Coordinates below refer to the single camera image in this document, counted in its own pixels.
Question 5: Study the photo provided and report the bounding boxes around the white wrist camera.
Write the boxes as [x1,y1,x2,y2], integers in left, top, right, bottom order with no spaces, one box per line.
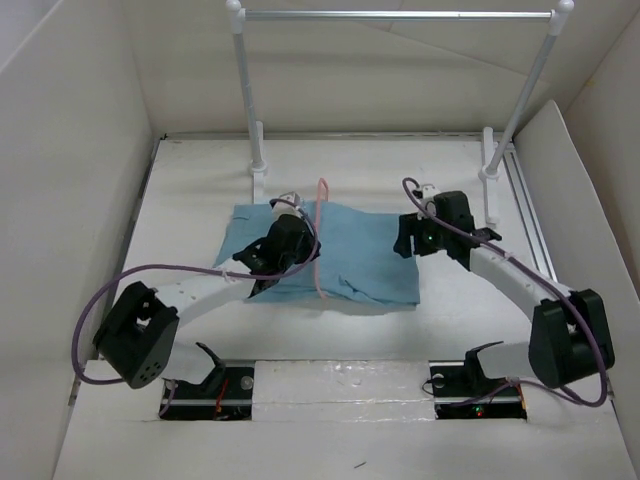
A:
[269,192,302,219]
[414,184,440,215]

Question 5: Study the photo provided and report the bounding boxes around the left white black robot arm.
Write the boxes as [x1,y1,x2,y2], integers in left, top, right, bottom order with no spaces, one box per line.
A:
[93,214,321,397]

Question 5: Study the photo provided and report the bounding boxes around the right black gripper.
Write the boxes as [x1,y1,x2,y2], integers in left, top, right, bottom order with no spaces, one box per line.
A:
[392,208,451,258]

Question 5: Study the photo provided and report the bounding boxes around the light blue trousers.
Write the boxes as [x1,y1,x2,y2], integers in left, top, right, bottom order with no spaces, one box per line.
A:
[213,201,422,312]

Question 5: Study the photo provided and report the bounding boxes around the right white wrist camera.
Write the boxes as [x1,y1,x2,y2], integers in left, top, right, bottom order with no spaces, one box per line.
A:
[414,184,440,215]

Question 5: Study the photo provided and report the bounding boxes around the pink clothes hanger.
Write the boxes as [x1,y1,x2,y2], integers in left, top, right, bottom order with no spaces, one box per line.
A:
[313,177,332,301]

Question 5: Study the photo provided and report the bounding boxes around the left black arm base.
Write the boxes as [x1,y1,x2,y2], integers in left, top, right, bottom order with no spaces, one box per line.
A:
[159,362,255,422]

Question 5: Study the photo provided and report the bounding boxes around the aluminium rail right side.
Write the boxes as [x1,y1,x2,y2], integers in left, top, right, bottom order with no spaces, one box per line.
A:
[502,144,557,280]

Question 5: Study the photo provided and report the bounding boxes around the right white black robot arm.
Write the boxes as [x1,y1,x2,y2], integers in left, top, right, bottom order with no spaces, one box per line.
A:
[394,179,615,394]

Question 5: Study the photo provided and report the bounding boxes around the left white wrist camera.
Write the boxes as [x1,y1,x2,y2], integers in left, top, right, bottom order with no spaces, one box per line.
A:
[269,192,302,219]

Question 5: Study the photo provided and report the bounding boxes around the white and silver clothes rack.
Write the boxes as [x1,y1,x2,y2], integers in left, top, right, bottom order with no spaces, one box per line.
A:
[225,1,575,226]

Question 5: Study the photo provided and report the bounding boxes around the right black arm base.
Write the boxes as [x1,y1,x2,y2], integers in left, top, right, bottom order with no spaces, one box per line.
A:
[421,362,528,421]

